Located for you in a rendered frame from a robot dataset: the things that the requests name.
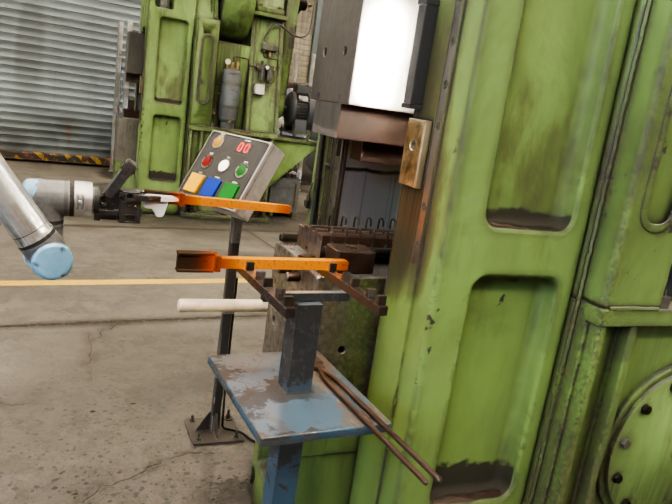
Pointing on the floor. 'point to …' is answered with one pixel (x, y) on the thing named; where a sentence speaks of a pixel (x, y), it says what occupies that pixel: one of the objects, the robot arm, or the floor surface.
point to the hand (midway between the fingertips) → (173, 196)
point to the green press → (212, 93)
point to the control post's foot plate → (202, 436)
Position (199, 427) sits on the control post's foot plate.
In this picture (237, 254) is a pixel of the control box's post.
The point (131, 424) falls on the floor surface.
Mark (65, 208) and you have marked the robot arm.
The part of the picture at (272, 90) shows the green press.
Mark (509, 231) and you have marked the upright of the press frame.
